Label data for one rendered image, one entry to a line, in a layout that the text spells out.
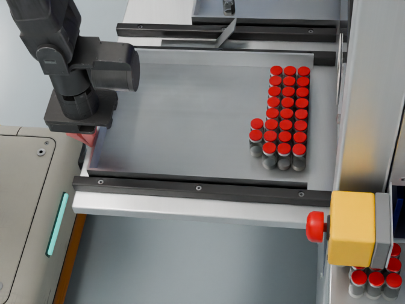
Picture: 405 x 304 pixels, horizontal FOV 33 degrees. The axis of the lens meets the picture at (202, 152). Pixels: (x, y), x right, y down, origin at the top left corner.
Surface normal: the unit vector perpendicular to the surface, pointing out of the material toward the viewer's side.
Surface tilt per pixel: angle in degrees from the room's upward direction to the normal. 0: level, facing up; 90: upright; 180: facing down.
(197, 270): 0
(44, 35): 93
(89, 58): 3
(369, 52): 90
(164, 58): 90
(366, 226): 0
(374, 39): 90
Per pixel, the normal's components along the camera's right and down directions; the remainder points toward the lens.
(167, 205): -0.09, -0.58
